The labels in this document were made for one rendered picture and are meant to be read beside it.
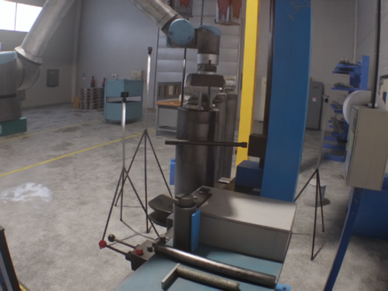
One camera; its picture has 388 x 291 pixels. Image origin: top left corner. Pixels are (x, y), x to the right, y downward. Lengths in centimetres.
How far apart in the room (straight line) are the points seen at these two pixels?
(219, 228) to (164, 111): 674
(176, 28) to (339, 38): 1132
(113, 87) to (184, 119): 814
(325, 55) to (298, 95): 1081
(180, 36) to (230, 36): 1169
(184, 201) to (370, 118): 96
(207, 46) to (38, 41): 73
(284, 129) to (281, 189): 28
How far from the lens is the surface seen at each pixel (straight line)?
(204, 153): 143
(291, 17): 129
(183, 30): 103
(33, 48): 132
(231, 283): 84
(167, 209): 143
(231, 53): 1257
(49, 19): 130
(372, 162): 149
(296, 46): 126
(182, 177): 148
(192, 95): 143
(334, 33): 1221
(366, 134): 146
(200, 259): 91
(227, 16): 160
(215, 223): 100
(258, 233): 96
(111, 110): 958
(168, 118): 758
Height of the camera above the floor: 163
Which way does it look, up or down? 14 degrees down
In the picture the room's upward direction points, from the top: 4 degrees clockwise
